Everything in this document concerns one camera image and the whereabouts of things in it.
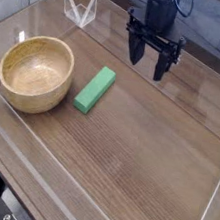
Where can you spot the green rectangular block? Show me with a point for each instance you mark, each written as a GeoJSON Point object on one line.
{"type": "Point", "coordinates": [92, 92]}

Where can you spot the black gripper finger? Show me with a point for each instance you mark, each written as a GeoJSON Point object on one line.
{"type": "Point", "coordinates": [136, 47]}
{"type": "Point", "coordinates": [161, 66]}

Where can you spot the wooden bowl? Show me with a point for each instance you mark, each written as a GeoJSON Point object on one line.
{"type": "Point", "coordinates": [36, 74]}

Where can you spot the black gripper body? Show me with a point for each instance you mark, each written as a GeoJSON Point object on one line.
{"type": "Point", "coordinates": [169, 41]}

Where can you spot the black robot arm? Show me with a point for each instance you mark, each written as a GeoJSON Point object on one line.
{"type": "Point", "coordinates": [154, 25]}

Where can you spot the clear acrylic front wall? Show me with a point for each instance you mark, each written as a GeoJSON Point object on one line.
{"type": "Point", "coordinates": [42, 183]}

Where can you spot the clear acrylic corner bracket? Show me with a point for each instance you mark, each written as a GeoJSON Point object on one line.
{"type": "Point", "coordinates": [79, 14]}

